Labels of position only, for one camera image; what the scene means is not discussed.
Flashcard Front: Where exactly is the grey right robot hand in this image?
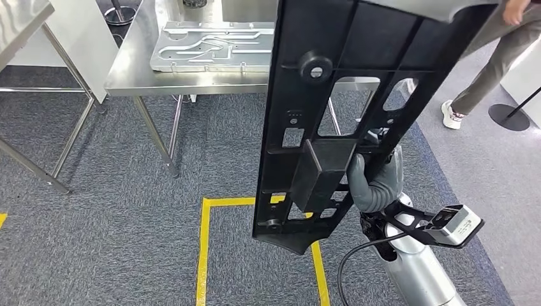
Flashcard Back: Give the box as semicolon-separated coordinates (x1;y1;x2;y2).
346;126;405;200

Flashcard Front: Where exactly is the person's hand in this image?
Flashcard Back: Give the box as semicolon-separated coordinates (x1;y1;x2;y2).
501;0;532;26

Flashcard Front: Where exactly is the black plastic plate bracket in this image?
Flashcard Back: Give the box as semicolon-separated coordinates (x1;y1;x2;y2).
252;0;504;256

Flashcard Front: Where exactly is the stainless steel workbench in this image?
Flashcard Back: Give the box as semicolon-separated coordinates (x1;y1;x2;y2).
103;0;382;179

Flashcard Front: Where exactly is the person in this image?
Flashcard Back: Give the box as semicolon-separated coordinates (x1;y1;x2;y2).
441;0;541;131

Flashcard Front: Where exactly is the white display plinth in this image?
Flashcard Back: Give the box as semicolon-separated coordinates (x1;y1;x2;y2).
500;38;541;128

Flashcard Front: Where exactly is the person's white shoe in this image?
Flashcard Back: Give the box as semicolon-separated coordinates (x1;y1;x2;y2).
441;99;466;131

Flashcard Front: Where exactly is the black stanchion with round base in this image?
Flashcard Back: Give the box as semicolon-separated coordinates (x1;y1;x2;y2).
103;0;137;27
488;86;541;132

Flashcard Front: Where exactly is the aluminium fixture plate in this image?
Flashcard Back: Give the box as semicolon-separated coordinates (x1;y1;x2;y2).
149;21;276;73

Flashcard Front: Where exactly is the white cabinet panel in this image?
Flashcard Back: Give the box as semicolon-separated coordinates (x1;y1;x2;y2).
8;0;120;105

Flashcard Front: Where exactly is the stainless steel side table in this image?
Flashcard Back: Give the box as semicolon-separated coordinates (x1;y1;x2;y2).
0;0;107;196

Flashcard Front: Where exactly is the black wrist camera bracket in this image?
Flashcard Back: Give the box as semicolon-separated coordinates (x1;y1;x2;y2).
359;199;474;250

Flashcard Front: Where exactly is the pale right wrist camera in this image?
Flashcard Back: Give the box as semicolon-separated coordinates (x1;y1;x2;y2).
424;205;485;247

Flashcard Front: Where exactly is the black camera cable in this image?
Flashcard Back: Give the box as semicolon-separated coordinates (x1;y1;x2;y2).
336;232;409;306

